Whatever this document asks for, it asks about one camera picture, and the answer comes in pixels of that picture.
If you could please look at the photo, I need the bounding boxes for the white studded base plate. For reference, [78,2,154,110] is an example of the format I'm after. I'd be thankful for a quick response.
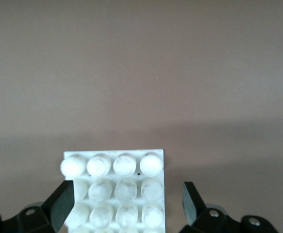
[59,148,166,233]

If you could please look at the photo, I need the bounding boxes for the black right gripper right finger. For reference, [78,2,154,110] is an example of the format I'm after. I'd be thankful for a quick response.
[182,181,280,233]

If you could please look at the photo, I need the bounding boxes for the brown table cover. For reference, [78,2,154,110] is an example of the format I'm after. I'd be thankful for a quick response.
[0,0,283,233]

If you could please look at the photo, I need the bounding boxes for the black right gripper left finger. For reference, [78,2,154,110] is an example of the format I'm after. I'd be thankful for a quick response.
[0,180,74,233]

